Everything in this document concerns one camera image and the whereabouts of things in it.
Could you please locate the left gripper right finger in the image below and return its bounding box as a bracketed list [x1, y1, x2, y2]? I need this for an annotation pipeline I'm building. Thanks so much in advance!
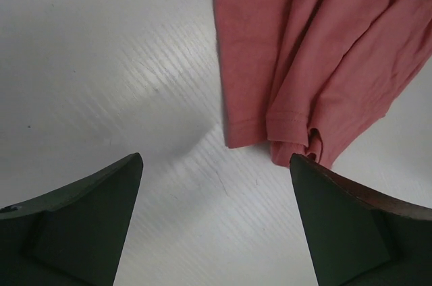
[290, 154, 431, 285]

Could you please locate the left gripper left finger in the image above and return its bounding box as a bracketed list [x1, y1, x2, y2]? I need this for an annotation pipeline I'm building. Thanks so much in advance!
[1, 153, 143, 285]

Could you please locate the pink t shirt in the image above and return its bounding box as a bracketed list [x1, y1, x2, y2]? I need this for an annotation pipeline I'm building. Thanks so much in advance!
[213, 0, 431, 167]

